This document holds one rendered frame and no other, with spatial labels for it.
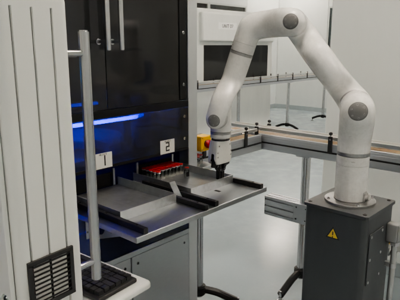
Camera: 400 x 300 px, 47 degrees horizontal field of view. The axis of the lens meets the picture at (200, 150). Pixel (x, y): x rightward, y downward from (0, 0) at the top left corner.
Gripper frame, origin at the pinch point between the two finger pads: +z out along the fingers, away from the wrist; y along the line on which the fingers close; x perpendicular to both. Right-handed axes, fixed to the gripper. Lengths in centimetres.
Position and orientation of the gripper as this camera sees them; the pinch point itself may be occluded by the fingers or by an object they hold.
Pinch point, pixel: (220, 174)
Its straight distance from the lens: 192.3
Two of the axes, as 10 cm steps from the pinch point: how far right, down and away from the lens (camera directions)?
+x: 7.5, 1.5, -6.5
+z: 0.0, 9.8, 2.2
